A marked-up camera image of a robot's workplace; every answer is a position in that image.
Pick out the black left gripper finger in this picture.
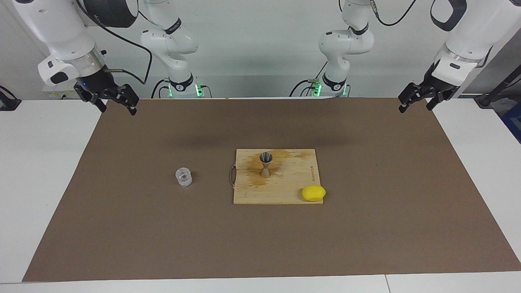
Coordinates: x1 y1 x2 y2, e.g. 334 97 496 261
398 82 426 114
425 87 450 111

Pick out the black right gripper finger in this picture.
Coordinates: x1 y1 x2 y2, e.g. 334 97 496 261
90 93 108 114
112 83 140 116

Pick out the clear glass cup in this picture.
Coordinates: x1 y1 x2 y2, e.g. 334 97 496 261
175 167 193 188

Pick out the steel double jigger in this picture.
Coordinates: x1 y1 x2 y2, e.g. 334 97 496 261
260 152 274 179

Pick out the black tripod stand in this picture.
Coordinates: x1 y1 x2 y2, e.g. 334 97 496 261
474 63 521 108

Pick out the blue object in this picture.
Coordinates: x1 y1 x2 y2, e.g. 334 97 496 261
500 102 521 144

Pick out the black stand foot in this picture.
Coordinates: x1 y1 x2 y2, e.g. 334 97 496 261
0 85 22 111

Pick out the brown table mat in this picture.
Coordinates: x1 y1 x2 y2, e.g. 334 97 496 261
22 97 521 282

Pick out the yellow lemon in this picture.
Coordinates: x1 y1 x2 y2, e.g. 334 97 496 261
302 185 326 202

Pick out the wooden cutting board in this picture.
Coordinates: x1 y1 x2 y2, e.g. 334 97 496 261
230 149 324 205

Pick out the black arm base cable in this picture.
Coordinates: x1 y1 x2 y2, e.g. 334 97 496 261
151 79 169 99
290 79 316 97

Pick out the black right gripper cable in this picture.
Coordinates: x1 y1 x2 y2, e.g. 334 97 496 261
75 0 153 85

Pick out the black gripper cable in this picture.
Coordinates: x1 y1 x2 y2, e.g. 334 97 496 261
75 0 153 85
370 0 495 69

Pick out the white wall power socket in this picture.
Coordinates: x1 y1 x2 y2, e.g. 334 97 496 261
42 83 82 99

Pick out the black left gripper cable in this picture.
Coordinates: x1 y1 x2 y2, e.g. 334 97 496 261
370 0 495 69

